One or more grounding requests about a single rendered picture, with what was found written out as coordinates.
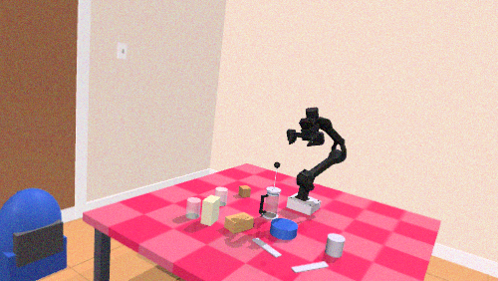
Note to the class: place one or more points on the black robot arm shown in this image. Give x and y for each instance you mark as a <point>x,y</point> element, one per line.
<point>305,178</point>

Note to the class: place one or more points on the orange block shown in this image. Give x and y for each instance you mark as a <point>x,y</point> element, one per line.
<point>238,222</point>

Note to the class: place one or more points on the white flat bar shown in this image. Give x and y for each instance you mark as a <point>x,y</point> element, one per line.
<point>310,267</point>
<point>267,247</point>

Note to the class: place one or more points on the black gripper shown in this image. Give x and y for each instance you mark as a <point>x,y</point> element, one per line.
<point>313,138</point>

